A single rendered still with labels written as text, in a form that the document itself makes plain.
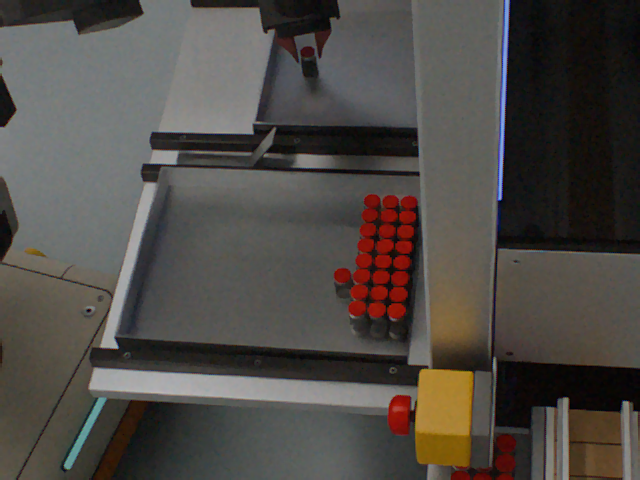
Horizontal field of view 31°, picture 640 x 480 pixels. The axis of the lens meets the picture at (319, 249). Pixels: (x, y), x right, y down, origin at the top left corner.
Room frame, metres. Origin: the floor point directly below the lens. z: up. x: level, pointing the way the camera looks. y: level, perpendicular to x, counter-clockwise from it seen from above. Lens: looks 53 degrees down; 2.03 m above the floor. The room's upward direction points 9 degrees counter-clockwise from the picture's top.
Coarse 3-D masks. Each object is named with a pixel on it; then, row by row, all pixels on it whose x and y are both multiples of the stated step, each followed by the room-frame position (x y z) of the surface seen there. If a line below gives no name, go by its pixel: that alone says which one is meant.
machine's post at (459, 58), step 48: (432, 0) 0.60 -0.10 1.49; (480, 0) 0.60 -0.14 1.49; (432, 48) 0.60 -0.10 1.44; (480, 48) 0.60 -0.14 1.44; (432, 96) 0.60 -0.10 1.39; (480, 96) 0.60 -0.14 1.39; (432, 144) 0.60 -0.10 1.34; (480, 144) 0.60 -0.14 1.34; (432, 192) 0.61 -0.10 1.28; (480, 192) 0.60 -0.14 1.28; (432, 240) 0.61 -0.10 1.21; (480, 240) 0.60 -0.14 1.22; (432, 288) 0.61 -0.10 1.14; (480, 288) 0.59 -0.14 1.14; (432, 336) 0.61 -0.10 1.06; (480, 336) 0.59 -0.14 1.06
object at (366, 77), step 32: (352, 0) 1.29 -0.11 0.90; (384, 0) 1.27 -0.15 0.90; (352, 32) 1.24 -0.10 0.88; (384, 32) 1.23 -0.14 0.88; (288, 64) 1.20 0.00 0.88; (320, 64) 1.19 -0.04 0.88; (352, 64) 1.18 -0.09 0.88; (384, 64) 1.17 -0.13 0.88; (288, 96) 1.14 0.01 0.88; (320, 96) 1.13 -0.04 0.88; (352, 96) 1.12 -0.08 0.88; (384, 96) 1.11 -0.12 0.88; (256, 128) 1.06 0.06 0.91; (288, 128) 1.05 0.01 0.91; (320, 128) 1.04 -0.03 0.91; (352, 128) 1.03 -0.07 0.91; (384, 128) 1.02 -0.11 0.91; (416, 128) 1.01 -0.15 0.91
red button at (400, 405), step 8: (392, 400) 0.57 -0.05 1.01; (400, 400) 0.57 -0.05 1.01; (408, 400) 0.56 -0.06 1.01; (392, 408) 0.56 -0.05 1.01; (400, 408) 0.56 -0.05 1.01; (408, 408) 0.56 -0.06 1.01; (392, 416) 0.55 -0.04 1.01; (400, 416) 0.55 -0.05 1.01; (408, 416) 0.55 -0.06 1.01; (392, 424) 0.55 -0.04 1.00; (400, 424) 0.54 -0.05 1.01; (408, 424) 0.54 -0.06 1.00; (392, 432) 0.54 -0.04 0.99; (400, 432) 0.54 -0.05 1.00; (408, 432) 0.54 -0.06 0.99
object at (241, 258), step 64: (192, 192) 0.99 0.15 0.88; (256, 192) 0.97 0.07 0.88; (320, 192) 0.96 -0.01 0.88; (384, 192) 0.94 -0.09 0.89; (192, 256) 0.89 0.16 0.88; (256, 256) 0.87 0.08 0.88; (320, 256) 0.86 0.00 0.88; (128, 320) 0.80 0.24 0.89; (192, 320) 0.79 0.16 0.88; (256, 320) 0.78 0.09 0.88; (320, 320) 0.76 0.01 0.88
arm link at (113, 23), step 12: (120, 0) 0.85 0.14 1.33; (132, 0) 0.86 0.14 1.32; (84, 12) 0.83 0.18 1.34; (96, 12) 0.83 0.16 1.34; (108, 12) 0.83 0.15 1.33; (120, 12) 0.84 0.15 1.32; (132, 12) 0.85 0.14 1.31; (84, 24) 0.82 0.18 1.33; (96, 24) 0.82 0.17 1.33; (108, 24) 0.84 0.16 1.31; (120, 24) 0.86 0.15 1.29
